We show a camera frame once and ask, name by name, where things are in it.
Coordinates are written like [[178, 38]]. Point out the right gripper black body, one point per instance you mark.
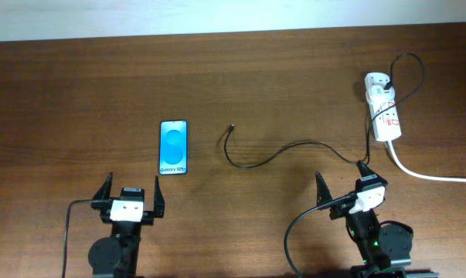
[[342, 210]]

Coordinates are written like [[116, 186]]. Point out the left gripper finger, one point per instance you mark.
[[159, 202], [104, 192]]

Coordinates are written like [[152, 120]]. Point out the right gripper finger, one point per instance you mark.
[[324, 197], [364, 170]]

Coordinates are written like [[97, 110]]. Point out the blue screen Galaxy smartphone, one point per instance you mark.
[[173, 150]]

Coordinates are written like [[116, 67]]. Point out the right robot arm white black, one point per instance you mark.
[[384, 246]]

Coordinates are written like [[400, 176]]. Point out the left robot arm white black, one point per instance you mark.
[[116, 256]]

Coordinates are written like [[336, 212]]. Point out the white USB charger plug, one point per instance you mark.
[[378, 94]]

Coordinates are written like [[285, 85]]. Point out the white power strip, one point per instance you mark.
[[385, 121]]

